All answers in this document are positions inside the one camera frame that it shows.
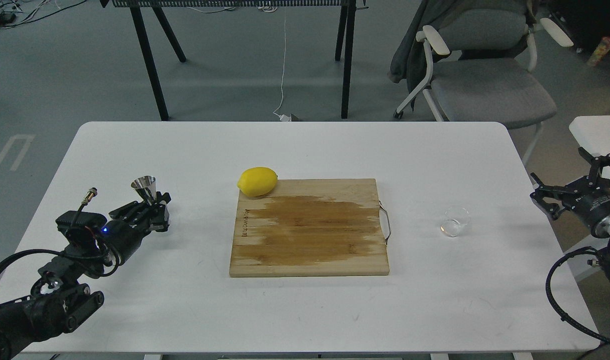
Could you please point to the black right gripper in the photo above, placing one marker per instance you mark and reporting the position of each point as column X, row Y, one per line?
column 590, row 201

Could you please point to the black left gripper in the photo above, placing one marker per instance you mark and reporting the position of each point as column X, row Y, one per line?
column 132, row 222

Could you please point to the steel double jigger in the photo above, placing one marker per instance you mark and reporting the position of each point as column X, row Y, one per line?
column 145, row 187

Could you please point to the small clear glass cup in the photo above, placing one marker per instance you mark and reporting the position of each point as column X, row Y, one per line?
column 455, row 221

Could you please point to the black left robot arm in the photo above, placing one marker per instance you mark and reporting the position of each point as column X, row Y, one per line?
column 58, row 303

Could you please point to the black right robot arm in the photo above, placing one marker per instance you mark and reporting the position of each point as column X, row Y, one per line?
column 602, row 255

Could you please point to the white side table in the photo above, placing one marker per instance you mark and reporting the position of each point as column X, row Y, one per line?
column 592, row 133

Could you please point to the yellow lemon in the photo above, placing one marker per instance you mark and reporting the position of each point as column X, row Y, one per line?
column 257, row 181

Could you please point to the grey office chair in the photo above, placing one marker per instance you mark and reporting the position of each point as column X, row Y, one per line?
column 480, row 67

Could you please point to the wooden cutting board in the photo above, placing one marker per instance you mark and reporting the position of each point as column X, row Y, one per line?
column 327, row 227

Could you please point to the dark grey jacket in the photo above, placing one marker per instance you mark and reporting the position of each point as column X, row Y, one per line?
column 409, row 61

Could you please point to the black metal table frame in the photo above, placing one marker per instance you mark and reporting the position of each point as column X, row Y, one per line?
column 209, row 44

